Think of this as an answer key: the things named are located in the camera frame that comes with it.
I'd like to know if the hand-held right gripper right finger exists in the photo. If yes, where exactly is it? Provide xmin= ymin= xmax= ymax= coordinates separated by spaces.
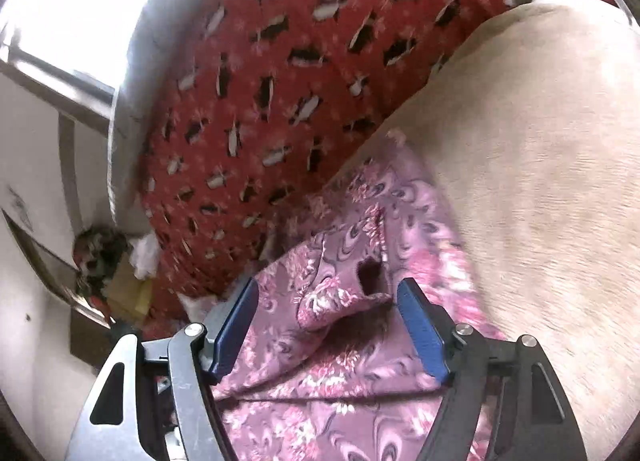
xmin=395 ymin=277 xmax=591 ymax=461

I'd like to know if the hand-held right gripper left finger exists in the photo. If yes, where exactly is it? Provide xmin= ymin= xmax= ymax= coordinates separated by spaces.
xmin=65 ymin=277 xmax=260 ymax=461

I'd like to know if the purple floral garment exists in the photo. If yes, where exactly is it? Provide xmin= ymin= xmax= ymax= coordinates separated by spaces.
xmin=210 ymin=128 xmax=501 ymax=461

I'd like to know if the yellow cardboard box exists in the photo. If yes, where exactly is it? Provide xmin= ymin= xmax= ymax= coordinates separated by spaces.
xmin=107 ymin=266 xmax=153 ymax=317

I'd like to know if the white plastic bag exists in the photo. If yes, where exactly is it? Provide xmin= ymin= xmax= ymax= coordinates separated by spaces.
xmin=127 ymin=233 xmax=163 ymax=279

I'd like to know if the dark patterned cloth bundle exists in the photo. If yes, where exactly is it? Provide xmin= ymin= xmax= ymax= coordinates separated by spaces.
xmin=72 ymin=224 xmax=131 ymax=302

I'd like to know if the beige fleece blanket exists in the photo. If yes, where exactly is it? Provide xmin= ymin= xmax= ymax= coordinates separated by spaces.
xmin=320 ymin=0 xmax=640 ymax=461

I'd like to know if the red fish print blanket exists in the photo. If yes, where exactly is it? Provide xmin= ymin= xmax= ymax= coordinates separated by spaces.
xmin=140 ymin=0 xmax=516 ymax=314

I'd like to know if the bright window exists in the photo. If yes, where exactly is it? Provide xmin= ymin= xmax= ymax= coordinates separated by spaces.
xmin=0 ymin=0 xmax=206 ymax=107

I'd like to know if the brown wooden frame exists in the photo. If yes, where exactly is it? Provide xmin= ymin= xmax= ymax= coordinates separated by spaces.
xmin=2 ymin=208 xmax=116 ymax=342

